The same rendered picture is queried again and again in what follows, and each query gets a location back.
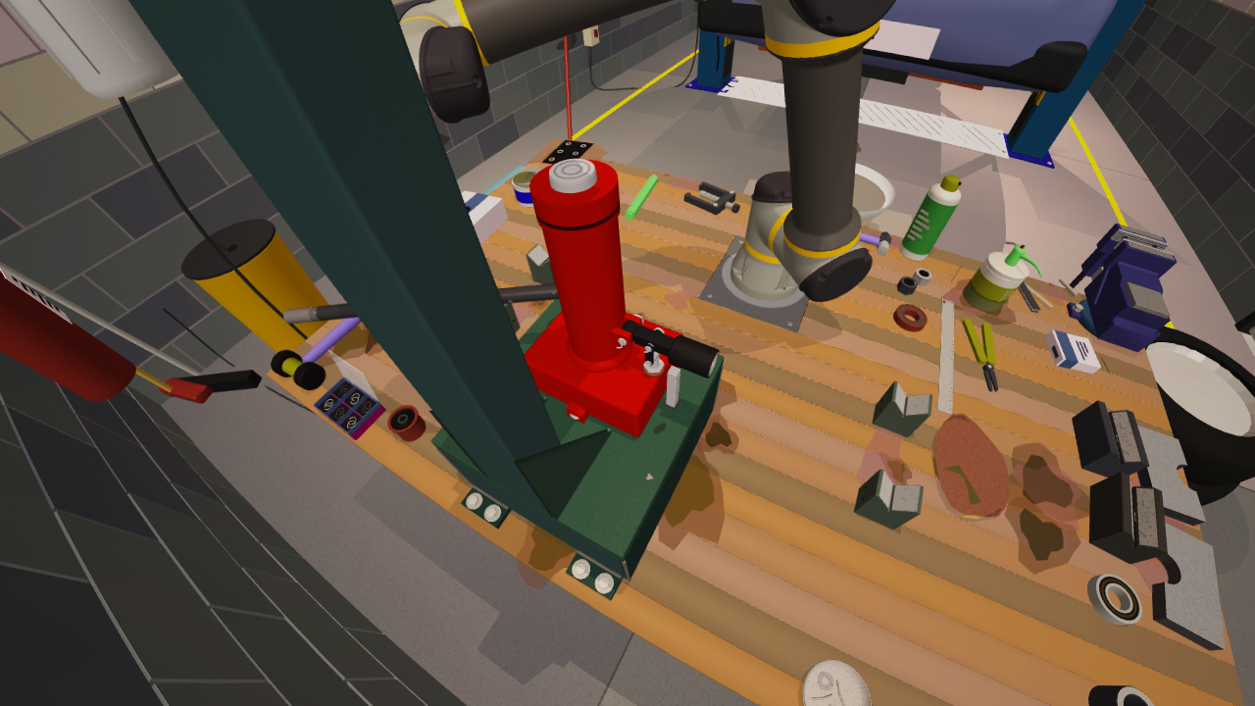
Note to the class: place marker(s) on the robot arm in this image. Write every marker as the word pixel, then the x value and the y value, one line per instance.
pixel 828 147

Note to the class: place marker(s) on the grey lowering screw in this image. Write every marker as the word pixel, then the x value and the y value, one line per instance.
pixel 653 367

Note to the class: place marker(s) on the black jack lever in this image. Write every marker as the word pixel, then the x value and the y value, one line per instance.
pixel 681 353

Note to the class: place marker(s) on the red bottle jack body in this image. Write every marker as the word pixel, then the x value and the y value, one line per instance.
pixel 586 275

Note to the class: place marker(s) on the grey rack block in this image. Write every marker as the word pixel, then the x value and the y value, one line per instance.
pixel 541 265

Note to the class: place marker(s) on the olive pump bottle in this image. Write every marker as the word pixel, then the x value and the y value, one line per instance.
pixel 992 282

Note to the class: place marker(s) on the small dark hand tool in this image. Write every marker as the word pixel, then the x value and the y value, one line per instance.
pixel 1028 296

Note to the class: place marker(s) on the grey square base sheet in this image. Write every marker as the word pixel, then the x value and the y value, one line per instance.
pixel 730 299

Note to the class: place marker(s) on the green bar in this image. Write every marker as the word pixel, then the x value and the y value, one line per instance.
pixel 642 196

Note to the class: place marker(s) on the black clamp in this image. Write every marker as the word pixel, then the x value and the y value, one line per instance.
pixel 711 199

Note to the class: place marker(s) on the blue tin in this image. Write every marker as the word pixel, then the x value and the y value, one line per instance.
pixel 523 188

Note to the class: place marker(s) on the white and blue box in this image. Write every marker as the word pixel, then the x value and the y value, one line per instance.
pixel 483 214

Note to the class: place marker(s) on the black bolted anchor plate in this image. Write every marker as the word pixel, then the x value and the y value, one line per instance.
pixel 568 153

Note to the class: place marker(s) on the cyan rod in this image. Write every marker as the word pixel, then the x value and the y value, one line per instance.
pixel 505 180

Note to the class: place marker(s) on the red brown roller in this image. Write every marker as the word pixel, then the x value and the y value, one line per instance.
pixel 406 423

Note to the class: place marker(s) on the red vertical line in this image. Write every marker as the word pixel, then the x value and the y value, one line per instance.
pixel 568 88

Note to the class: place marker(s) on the green v-block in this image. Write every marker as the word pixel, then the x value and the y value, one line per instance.
pixel 897 412
pixel 882 502

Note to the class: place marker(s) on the blue parts box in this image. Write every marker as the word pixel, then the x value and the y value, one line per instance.
pixel 348 407

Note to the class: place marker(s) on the black nut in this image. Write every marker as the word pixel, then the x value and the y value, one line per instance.
pixel 907 285

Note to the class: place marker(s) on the white bowl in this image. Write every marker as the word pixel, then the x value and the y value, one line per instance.
pixel 876 196

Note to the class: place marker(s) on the purple tube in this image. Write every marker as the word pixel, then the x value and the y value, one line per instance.
pixel 331 341

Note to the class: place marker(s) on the steel ruler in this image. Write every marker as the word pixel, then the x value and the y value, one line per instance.
pixel 947 358

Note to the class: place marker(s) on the black and yellow roll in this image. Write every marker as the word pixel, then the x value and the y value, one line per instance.
pixel 299 370

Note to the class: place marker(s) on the green spray can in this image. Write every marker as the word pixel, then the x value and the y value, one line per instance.
pixel 929 221

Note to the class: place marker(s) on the yellow green pliers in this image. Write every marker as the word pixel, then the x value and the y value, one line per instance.
pixel 985 353

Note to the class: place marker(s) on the brown rag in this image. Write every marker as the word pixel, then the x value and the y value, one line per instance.
pixel 971 469

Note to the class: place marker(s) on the yellow drum with black lid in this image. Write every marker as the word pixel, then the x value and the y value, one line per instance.
pixel 250 284

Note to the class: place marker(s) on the white round disc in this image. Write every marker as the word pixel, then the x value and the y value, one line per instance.
pixel 835 686

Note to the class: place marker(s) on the red and black tool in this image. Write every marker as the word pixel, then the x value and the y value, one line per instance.
pixel 211 384

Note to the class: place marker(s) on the white box with blue label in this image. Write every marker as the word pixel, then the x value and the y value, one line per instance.
pixel 1074 351

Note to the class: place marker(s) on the black and grey block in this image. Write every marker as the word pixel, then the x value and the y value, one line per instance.
pixel 1128 520
pixel 1108 441

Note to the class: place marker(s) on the blue bench vise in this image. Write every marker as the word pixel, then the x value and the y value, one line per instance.
pixel 1118 284

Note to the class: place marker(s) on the blue car lift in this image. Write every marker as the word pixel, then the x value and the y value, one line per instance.
pixel 1069 108

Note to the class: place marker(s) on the steel ball bearing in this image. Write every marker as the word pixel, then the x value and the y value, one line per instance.
pixel 1103 593

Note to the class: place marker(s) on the red cylinder tank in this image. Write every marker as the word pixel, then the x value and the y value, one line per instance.
pixel 54 348

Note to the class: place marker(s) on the black bin with white inside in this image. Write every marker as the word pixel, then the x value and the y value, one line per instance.
pixel 1211 461

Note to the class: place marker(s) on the black round object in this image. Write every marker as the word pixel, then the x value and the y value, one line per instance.
pixel 1118 697

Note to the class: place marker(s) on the white rack post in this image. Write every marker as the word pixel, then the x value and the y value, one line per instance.
pixel 675 388

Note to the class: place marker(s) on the dark green press frame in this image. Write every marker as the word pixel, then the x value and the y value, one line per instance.
pixel 373 226

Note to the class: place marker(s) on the white wall switch box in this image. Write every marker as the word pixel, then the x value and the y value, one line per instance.
pixel 591 37

